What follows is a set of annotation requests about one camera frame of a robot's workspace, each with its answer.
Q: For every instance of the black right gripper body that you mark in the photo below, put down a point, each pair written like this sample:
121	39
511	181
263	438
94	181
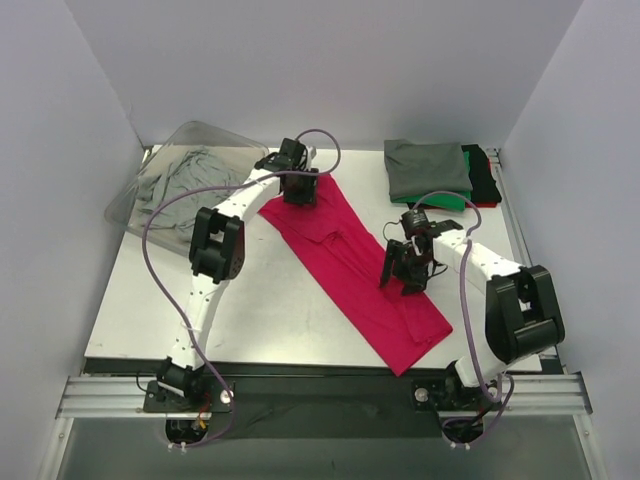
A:
406	261

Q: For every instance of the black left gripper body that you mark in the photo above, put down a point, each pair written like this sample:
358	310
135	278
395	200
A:
299	189

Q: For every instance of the pink t-shirt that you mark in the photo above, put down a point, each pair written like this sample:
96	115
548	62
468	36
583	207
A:
346	261

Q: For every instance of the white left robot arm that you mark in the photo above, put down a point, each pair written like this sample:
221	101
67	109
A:
217	255

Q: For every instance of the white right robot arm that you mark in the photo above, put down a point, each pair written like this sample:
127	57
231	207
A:
454	249

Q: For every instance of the folded green t-shirt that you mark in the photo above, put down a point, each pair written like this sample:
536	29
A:
440	201

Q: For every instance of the folded dark grey t-shirt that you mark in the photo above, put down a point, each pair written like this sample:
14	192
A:
418	169

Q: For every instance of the clear plastic bin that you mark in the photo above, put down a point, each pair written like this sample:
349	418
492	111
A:
121	209

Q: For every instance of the folded black t-shirt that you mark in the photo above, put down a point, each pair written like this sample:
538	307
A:
484	193

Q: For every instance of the crumpled light grey t-shirt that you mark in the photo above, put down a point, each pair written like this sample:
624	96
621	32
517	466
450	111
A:
189	169

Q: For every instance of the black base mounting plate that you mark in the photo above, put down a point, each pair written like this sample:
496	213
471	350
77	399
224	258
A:
344	407

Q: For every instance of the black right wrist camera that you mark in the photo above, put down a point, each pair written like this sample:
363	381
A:
414	222

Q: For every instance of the aluminium front frame rail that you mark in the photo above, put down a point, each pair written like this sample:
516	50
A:
129	397

